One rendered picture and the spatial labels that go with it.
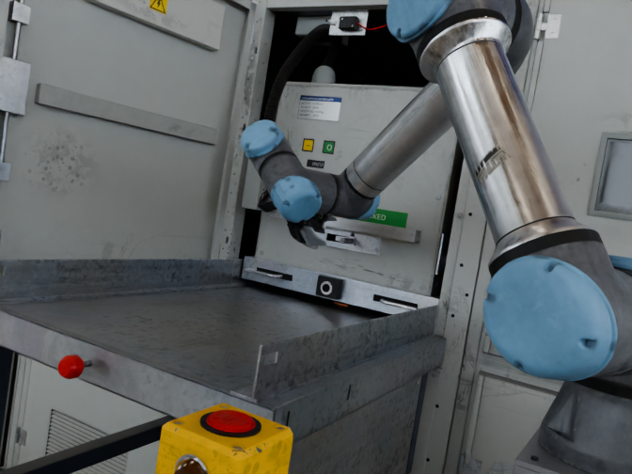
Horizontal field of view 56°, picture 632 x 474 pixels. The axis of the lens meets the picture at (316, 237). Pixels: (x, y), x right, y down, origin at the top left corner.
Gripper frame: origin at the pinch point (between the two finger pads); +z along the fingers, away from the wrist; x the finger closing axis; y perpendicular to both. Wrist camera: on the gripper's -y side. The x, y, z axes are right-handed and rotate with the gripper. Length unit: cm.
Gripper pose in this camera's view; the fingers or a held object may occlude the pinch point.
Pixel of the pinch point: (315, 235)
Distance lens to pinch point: 132.9
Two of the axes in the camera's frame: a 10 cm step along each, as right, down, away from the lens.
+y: 8.6, 1.7, -4.8
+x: 3.8, -8.4, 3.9
